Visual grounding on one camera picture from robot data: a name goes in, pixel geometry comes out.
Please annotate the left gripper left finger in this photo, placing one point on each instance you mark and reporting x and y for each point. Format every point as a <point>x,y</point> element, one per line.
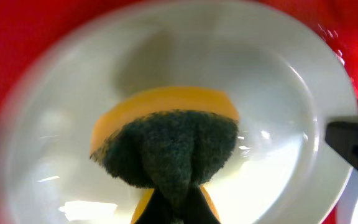
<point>153,208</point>

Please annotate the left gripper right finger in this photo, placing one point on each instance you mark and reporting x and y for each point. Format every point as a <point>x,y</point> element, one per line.
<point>196,209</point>

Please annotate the green and yellow sponge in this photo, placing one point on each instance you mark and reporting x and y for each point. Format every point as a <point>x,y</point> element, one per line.
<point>169,139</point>

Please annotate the pale green plate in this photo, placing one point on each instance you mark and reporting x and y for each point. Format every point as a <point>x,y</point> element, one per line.
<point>285,82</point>

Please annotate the light blue plate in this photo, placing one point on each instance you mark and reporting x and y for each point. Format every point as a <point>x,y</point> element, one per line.
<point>347,206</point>

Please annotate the red plastic tray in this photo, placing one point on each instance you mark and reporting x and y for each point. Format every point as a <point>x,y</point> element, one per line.
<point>28,28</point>

